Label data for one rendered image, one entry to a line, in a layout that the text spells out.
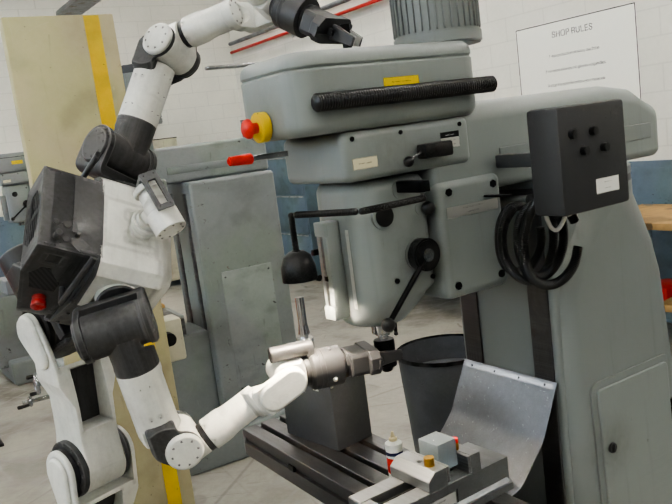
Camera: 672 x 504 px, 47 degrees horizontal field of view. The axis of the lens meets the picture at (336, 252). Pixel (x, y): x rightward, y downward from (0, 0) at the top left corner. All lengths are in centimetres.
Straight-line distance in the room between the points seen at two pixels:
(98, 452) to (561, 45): 551
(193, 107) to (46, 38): 814
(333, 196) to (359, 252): 13
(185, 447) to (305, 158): 64
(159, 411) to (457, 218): 74
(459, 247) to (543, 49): 529
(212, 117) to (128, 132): 960
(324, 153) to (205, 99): 984
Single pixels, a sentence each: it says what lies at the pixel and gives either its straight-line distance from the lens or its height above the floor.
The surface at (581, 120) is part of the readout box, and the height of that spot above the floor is 169.
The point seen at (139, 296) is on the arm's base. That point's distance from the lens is 156.
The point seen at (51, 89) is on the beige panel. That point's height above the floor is 203.
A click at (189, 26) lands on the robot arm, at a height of 201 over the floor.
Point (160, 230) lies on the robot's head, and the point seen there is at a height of 158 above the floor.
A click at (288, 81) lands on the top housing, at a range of 148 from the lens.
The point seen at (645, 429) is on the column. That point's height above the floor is 90.
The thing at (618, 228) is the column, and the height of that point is 142.
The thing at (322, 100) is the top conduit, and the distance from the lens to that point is 143.
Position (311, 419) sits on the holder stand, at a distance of 208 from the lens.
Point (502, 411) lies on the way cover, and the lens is 200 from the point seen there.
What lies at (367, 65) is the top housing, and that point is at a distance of 154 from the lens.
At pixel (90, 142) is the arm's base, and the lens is 180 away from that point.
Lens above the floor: 174
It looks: 9 degrees down
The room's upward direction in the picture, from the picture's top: 7 degrees counter-clockwise
